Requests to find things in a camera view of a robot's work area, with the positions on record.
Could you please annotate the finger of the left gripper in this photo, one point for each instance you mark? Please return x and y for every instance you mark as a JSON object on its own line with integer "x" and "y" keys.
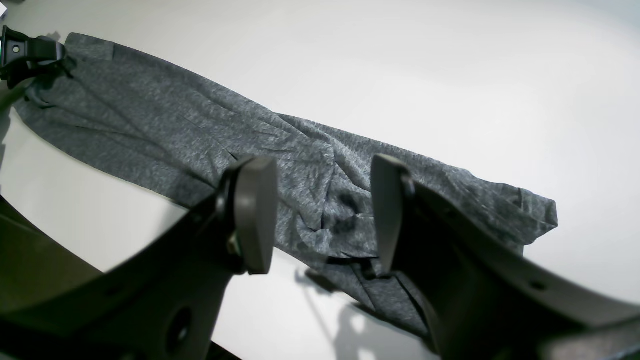
{"x": 23, "y": 57}

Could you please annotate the grey heather long-sleeve shirt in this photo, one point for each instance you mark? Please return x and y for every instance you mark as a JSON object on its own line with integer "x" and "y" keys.
{"x": 157, "y": 125}

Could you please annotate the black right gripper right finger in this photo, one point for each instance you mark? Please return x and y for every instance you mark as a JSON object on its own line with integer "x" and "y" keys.
{"x": 482, "y": 301}

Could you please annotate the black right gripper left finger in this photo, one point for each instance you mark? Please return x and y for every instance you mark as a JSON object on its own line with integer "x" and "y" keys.
{"x": 164, "y": 302}

